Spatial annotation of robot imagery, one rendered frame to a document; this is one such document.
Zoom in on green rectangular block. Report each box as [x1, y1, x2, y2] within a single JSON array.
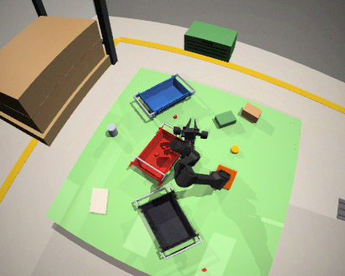
[[214, 110, 236, 128]]

